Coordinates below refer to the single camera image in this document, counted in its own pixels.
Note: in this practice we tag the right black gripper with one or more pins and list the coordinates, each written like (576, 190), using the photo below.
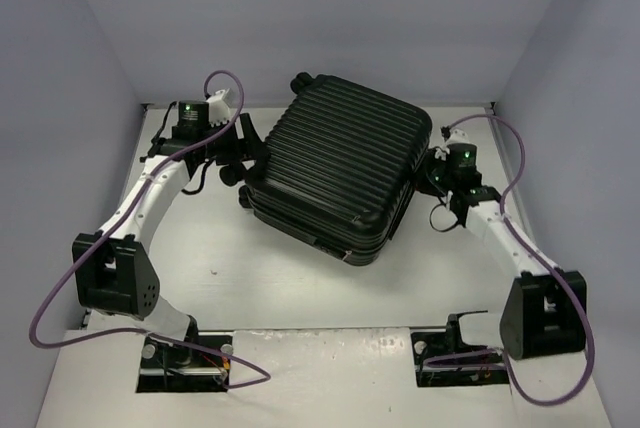
(426, 178)

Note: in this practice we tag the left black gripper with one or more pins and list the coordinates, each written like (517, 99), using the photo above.
(242, 137)

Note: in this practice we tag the black hard-shell suitcase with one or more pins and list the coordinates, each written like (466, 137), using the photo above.
(342, 168)

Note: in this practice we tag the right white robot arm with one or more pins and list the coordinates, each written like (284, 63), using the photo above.
(539, 318)

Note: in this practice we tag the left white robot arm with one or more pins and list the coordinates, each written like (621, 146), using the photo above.
(114, 274)

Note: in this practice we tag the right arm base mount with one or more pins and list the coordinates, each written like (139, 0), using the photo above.
(442, 360)

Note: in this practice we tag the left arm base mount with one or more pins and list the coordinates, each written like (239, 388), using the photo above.
(165, 368)

